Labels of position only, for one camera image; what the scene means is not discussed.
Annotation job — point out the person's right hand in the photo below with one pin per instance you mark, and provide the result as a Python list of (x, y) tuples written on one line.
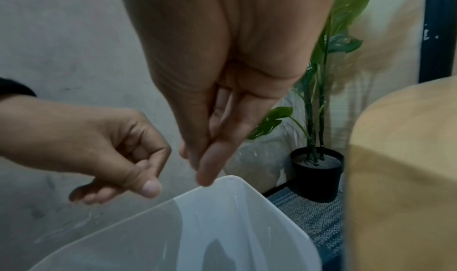
[(232, 38)]

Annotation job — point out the person's left hand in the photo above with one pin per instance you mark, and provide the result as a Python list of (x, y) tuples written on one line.
[(89, 140)]

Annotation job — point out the large leafy potted plant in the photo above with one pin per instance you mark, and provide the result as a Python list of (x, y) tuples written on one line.
[(317, 176)]

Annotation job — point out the black partition frame post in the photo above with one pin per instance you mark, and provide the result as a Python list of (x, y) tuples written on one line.
[(437, 24)]

